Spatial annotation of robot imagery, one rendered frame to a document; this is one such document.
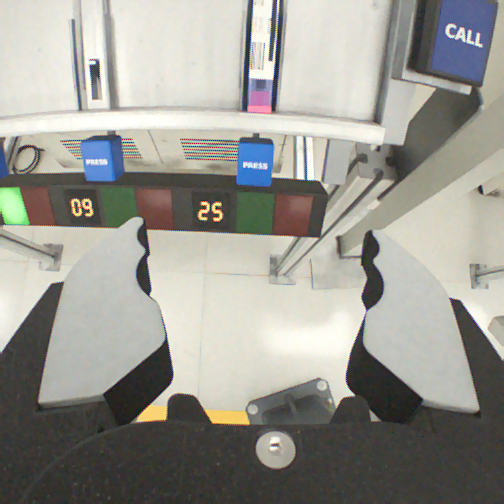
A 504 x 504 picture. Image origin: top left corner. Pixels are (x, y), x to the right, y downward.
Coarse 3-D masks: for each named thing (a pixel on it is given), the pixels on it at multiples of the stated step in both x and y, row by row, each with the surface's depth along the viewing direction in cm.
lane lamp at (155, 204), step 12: (144, 192) 23; (156, 192) 23; (168, 192) 23; (144, 204) 23; (156, 204) 23; (168, 204) 23; (144, 216) 24; (156, 216) 24; (168, 216) 24; (156, 228) 24; (168, 228) 24
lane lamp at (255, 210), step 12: (240, 192) 23; (252, 192) 23; (240, 204) 23; (252, 204) 23; (264, 204) 23; (240, 216) 24; (252, 216) 24; (264, 216) 24; (240, 228) 25; (252, 228) 25; (264, 228) 25
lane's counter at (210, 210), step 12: (192, 192) 23; (204, 192) 23; (192, 204) 23; (204, 204) 23; (216, 204) 23; (228, 204) 23; (192, 216) 24; (204, 216) 24; (216, 216) 24; (228, 216) 24; (204, 228) 25; (216, 228) 25; (228, 228) 25
